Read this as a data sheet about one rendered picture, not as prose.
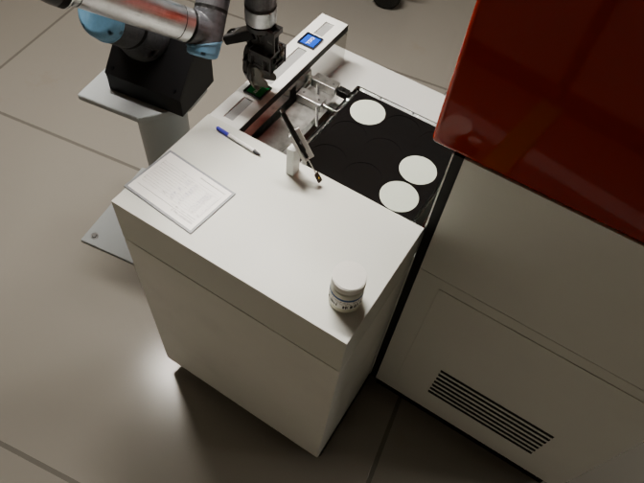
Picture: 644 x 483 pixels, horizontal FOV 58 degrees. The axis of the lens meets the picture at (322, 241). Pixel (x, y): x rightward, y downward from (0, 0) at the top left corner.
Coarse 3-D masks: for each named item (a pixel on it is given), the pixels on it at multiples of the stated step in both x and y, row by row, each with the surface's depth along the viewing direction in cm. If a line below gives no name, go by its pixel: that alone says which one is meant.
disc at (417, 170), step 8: (408, 160) 154; (416, 160) 155; (424, 160) 155; (400, 168) 153; (408, 168) 153; (416, 168) 153; (424, 168) 153; (432, 168) 153; (408, 176) 151; (416, 176) 151; (424, 176) 151; (432, 176) 152; (424, 184) 150
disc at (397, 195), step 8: (384, 184) 149; (392, 184) 149; (400, 184) 149; (408, 184) 150; (384, 192) 148; (392, 192) 148; (400, 192) 148; (408, 192) 148; (416, 192) 148; (384, 200) 146; (392, 200) 146; (400, 200) 146; (408, 200) 147; (416, 200) 147; (392, 208) 145; (400, 208) 145; (408, 208) 145
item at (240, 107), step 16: (320, 16) 177; (304, 32) 172; (320, 32) 173; (336, 32) 173; (288, 48) 167; (304, 48) 168; (320, 48) 168; (288, 64) 164; (304, 64) 164; (272, 80) 160; (288, 80) 159; (240, 96) 155; (272, 96) 156; (224, 112) 151; (240, 112) 152; (256, 112) 152
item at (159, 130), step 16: (96, 80) 174; (80, 96) 170; (96, 96) 170; (112, 96) 171; (128, 96) 171; (128, 112) 168; (144, 112) 168; (160, 112) 169; (144, 128) 184; (160, 128) 182; (176, 128) 185; (144, 144) 192; (160, 144) 188; (112, 208) 247; (96, 224) 241; (112, 224) 242; (96, 240) 237; (112, 240) 238; (128, 256) 234
